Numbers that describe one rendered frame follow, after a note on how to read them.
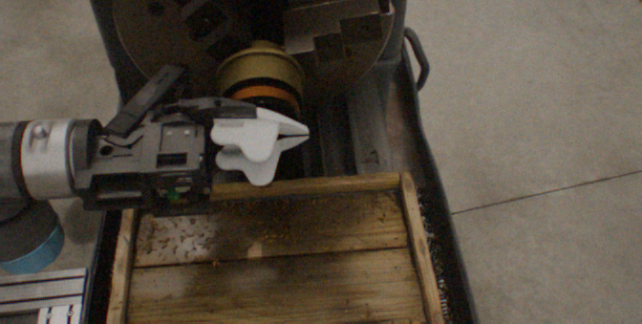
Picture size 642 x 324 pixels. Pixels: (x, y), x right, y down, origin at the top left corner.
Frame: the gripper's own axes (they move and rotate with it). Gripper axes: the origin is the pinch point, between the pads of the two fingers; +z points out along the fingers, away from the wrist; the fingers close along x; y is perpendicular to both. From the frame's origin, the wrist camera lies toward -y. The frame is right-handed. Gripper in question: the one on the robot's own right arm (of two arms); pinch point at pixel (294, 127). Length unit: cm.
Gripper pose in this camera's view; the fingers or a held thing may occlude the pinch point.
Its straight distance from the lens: 62.9
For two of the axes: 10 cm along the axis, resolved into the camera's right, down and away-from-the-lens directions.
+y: 0.8, 7.7, -6.4
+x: 0.0, -6.4, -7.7
